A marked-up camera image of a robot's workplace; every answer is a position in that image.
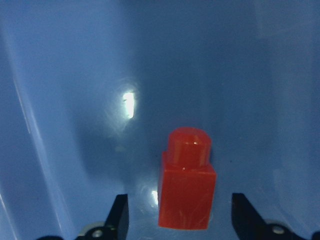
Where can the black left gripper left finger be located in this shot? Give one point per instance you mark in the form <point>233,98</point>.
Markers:
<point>116,225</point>

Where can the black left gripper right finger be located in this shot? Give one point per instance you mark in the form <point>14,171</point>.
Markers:
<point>246,221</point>

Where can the red toy block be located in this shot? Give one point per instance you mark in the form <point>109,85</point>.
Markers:
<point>187,181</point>

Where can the blue plastic tray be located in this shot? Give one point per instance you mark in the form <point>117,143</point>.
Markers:
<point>91,89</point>

